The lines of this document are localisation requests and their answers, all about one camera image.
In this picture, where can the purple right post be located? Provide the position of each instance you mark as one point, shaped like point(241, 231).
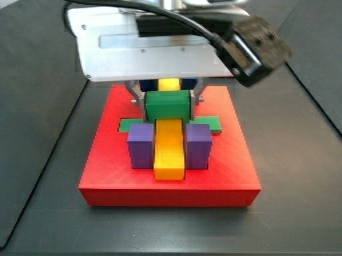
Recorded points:
point(198, 146)

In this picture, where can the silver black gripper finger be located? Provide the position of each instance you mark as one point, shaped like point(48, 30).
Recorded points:
point(132, 87)

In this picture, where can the dark blue post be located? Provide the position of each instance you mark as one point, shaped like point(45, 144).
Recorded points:
point(148, 85)
point(187, 83)

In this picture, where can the red base board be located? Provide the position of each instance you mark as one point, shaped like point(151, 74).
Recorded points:
point(111, 183)

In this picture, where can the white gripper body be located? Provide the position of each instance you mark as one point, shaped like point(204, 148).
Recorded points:
point(115, 54)

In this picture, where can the green U-shaped block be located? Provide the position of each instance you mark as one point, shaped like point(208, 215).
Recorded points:
point(172, 104)

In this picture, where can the yellow long bar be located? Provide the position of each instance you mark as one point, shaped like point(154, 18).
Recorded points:
point(168, 159)

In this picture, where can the dark blue left post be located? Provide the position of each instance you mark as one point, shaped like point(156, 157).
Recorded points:
point(148, 85)

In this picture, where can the purple post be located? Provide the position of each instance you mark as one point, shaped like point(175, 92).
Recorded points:
point(140, 145)
point(198, 146)

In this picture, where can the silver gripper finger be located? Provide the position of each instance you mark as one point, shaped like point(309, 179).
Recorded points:
point(195, 93)

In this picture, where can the dark blue right post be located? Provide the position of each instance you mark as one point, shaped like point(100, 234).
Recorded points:
point(187, 83)

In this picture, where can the purple left post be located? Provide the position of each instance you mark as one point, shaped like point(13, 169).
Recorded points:
point(140, 145)

